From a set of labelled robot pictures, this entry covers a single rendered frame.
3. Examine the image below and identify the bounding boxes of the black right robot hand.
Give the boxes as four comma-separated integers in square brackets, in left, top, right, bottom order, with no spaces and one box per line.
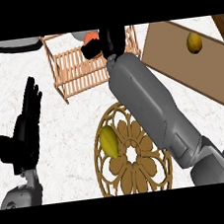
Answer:
[78,25,130,65]

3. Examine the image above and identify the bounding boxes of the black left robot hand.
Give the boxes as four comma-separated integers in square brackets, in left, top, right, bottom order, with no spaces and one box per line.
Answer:
[0,74,52,179]

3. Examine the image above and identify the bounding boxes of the wooden tiered shelf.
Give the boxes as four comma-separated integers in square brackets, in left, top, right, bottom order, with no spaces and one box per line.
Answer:
[39,24,148,108]

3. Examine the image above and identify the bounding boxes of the yellow squash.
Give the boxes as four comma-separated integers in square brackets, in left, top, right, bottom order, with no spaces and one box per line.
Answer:
[97,123,121,162]

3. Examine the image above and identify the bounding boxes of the round brown floral placemat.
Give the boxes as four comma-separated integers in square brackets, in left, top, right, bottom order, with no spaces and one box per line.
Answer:
[87,96,177,199]

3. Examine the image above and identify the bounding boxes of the orange round fruit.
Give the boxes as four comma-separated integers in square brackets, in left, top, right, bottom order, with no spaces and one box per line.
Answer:
[81,29,102,48]

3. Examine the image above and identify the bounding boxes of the grey bowl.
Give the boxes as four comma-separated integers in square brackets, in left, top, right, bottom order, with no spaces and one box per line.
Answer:
[69,29,100,43]

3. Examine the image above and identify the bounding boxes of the yellow lemon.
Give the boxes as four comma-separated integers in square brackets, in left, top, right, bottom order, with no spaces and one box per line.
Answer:
[185,31,205,56]

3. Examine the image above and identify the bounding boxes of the brown cutting board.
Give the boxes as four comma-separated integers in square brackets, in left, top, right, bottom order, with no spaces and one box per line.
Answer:
[136,13,224,124]

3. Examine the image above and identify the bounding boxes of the grey rounded appliance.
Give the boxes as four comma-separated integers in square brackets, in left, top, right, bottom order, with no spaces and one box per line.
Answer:
[0,36,43,56]

